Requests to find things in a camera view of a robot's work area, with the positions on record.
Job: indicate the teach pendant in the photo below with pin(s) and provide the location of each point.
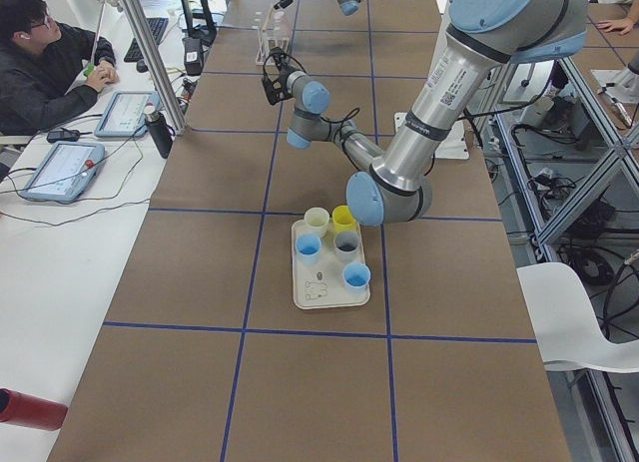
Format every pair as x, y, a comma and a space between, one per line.
65, 173
124, 115

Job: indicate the far teach pendant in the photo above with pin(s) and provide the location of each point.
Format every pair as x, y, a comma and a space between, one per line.
124, 115

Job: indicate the red water bottle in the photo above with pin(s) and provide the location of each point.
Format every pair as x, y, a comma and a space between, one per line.
32, 412

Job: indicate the light blue cup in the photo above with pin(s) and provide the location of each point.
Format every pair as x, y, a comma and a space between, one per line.
356, 277
308, 247

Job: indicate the black computer mouse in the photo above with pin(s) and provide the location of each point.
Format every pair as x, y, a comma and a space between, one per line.
141, 66

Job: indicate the white cup rack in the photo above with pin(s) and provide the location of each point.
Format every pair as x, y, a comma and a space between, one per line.
273, 30

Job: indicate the near teach pendant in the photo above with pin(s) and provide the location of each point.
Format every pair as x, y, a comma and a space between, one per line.
65, 173

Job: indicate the black thermos bottle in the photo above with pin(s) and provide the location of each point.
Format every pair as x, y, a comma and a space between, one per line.
158, 129

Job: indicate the cream cup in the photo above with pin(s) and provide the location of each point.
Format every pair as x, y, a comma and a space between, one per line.
316, 221

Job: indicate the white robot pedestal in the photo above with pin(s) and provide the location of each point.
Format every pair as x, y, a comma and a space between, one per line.
449, 142

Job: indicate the yellow cup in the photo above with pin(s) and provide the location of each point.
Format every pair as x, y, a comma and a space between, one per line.
342, 219

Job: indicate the seated person in black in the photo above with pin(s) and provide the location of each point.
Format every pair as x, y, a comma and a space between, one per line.
50, 72

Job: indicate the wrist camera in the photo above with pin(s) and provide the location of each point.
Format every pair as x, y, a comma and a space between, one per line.
275, 86

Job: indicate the cream plastic tray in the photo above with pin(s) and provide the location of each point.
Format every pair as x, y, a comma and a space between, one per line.
320, 285

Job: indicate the aluminium frame post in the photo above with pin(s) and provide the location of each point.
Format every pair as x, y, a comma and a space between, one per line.
142, 32

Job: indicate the white chair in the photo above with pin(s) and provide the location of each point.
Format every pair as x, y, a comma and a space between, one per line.
565, 325

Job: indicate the black label box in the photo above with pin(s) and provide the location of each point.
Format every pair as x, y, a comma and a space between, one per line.
193, 56

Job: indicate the grey cup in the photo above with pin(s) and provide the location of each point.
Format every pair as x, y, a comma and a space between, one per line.
346, 245

